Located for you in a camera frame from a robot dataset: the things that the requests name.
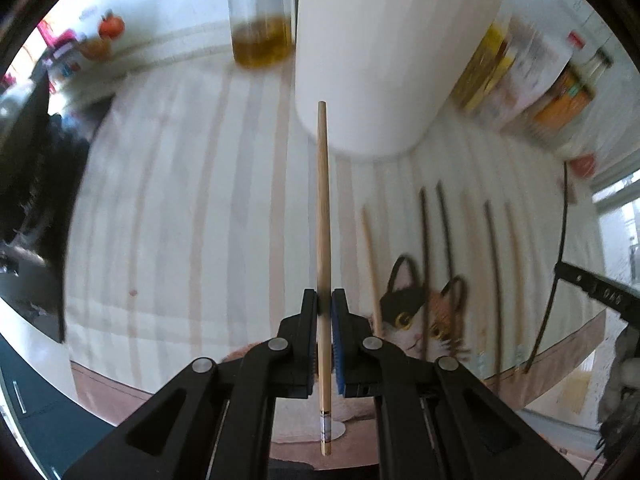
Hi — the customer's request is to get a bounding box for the white utensil holder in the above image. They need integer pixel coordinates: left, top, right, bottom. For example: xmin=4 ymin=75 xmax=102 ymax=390
xmin=294 ymin=0 xmax=506 ymax=157

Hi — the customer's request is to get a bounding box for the small red object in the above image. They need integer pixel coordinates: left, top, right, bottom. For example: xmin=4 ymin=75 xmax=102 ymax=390
xmin=567 ymin=152 xmax=600 ymax=179

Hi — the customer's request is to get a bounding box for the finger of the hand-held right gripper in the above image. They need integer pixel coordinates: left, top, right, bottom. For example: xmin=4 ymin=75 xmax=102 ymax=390
xmin=555 ymin=260 xmax=640 ymax=333

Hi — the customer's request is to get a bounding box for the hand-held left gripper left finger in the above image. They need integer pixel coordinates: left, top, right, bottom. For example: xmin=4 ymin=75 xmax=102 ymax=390
xmin=62 ymin=288 xmax=321 ymax=480

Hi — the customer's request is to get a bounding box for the striped cat print tablecloth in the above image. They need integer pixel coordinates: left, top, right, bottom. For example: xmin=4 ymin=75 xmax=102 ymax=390
xmin=65 ymin=55 xmax=607 ymax=426

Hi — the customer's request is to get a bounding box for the person's right hand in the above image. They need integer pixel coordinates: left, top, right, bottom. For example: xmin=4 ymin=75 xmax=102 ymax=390
xmin=597 ymin=322 xmax=640 ymax=441

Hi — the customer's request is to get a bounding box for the red tomato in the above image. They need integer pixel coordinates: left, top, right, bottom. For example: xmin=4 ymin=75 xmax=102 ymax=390
xmin=97 ymin=12 xmax=126 ymax=40

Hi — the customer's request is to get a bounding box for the dark cabinet door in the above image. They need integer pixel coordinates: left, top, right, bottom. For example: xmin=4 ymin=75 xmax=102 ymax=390
xmin=0 ymin=335 xmax=118 ymax=433

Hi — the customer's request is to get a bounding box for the light wooden chopstick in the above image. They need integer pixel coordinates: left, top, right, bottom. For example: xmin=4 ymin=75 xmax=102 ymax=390
xmin=361 ymin=208 xmax=385 ymax=340
xmin=315 ymin=101 xmax=334 ymax=457

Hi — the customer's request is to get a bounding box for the window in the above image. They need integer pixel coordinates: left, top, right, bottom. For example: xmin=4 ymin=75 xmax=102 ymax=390
xmin=590 ymin=175 xmax=640 ymax=283

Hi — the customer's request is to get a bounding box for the black stove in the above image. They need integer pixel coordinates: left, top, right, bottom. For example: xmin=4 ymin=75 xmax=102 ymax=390
xmin=0 ymin=80 xmax=101 ymax=343

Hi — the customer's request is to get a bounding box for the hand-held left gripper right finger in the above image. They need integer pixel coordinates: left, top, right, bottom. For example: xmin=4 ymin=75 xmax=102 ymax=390
xmin=331 ymin=288 xmax=583 ymax=480

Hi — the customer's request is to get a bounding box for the orange label sauce bottle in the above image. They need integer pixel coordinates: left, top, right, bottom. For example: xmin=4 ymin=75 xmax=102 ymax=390
xmin=532 ymin=45 xmax=615 ymax=136

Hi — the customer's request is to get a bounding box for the yellow label bottle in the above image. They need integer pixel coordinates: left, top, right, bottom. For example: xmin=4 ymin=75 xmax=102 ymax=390
xmin=452 ymin=20 xmax=516 ymax=116

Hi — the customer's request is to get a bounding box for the glass oil jar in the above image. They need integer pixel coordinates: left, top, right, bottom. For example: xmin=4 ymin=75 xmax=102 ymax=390
xmin=225 ymin=0 xmax=296 ymax=70

